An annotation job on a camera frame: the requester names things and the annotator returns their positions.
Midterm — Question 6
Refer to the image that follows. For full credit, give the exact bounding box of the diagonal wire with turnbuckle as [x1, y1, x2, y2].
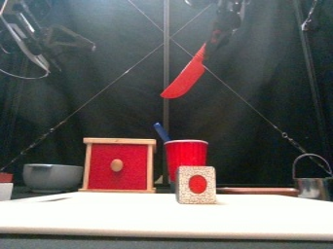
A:
[127, 0, 333, 178]

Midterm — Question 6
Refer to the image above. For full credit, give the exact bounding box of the wooden box with red drawer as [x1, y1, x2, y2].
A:
[77, 137, 157, 195]

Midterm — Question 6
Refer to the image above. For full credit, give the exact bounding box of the grey metal frame post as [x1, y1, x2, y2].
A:
[163, 0, 171, 187]

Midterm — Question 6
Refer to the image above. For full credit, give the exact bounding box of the grey bowl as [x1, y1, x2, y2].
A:
[22, 162, 84, 195]

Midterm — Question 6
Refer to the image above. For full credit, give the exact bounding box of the green toy sushi piece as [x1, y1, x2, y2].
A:
[174, 164, 218, 205]

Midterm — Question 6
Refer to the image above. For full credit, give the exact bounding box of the plain diagonal brace wire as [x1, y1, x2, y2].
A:
[0, 3, 214, 172]

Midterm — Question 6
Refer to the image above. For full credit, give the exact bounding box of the small metal bucket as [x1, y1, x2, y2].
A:
[291, 153, 333, 202]

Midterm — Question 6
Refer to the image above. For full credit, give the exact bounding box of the red plastic toy knife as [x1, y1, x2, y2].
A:
[160, 28, 219, 100]

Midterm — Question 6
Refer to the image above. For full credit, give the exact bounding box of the red plastic cup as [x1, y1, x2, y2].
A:
[163, 139, 210, 193]

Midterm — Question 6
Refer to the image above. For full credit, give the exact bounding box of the white cutting board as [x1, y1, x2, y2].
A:
[0, 191, 333, 242]

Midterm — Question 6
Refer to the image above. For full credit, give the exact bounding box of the blue plastic utensil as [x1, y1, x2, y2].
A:
[152, 122, 172, 144]

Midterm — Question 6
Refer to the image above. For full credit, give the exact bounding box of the black slanted frame post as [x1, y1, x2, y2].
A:
[293, 0, 331, 157]

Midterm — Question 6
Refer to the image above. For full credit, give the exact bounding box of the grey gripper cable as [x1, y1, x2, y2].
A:
[0, 66, 49, 81]

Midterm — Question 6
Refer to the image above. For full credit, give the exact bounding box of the red and white container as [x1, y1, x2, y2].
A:
[0, 172, 16, 201]

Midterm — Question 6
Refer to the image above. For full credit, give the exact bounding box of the black cloth backdrop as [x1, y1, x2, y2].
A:
[0, 0, 333, 196]

